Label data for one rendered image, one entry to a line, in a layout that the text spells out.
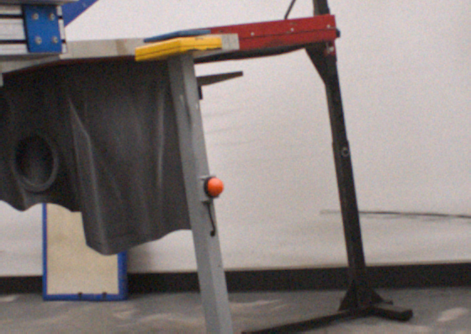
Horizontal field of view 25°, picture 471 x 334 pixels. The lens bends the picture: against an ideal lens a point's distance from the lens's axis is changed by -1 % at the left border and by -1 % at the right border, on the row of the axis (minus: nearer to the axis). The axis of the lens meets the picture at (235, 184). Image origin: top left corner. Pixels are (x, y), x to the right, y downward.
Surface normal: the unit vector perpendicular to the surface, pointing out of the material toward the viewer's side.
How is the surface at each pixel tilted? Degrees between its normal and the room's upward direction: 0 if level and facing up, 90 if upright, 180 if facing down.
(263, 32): 90
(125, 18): 90
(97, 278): 78
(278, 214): 90
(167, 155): 91
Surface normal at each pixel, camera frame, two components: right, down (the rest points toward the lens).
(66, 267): -0.63, -0.08
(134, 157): 0.82, -0.06
